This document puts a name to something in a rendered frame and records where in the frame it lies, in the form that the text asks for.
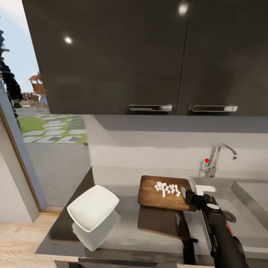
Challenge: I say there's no cutting board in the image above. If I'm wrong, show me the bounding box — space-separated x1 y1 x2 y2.
138 175 197 212

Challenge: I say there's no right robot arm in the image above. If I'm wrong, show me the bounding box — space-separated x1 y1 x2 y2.
185 185 250 268

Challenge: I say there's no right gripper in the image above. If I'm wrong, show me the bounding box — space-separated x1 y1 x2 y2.
185 191 210 207

